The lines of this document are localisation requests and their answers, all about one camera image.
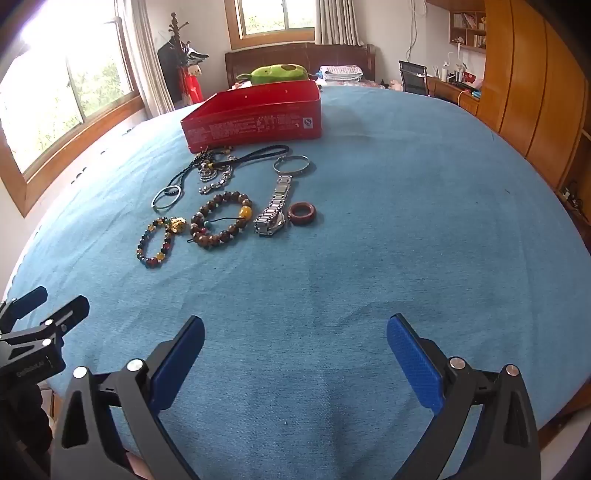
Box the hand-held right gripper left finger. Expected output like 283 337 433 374
51 316 205 480

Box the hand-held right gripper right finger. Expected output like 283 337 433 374
387 314 541 480

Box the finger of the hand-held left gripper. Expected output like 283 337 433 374
0 286 49 334
0 295 90 348

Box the multicoloured bead bracelet gold charm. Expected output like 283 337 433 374
137 216 188 270

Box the brown wooden bead bracelet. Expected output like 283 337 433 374
190 191 254 250

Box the black cord necklace yellow bead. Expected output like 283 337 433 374
203 145 291 174

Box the red rectangular box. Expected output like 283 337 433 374
180 79 323 154

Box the thin silver hoop bangle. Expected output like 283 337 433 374
152 186 182 211

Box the silver metal wristwatch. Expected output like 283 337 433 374
253 174 296 237

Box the large wooden framed window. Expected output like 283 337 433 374
0 0 145 217

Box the red bag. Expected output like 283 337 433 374
178 65 204 105

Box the pale pleated curtain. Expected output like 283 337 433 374
316 0 366 47
129 0 177 118

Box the wooden desk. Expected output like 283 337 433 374
427 76 482 116

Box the coat rack with clothes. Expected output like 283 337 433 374
157 13 209 112

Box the black office chair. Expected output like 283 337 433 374
398 60 430 96

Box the folded patterned cloth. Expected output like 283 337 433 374
318 65 363 84

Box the green plush toy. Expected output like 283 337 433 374
236 64 308 86

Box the wooden wardrobe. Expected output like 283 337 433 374
476 0 591 185

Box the dark wooden headboard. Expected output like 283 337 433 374
225 43 377 89

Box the small wooden framed window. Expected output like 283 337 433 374
225 0 317 51

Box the reddish brown ring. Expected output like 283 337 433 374
288 202 317 223

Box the silver chain bracelet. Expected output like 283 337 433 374
198 166 234 195

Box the wooden wall shelf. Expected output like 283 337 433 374
449 9 488 54

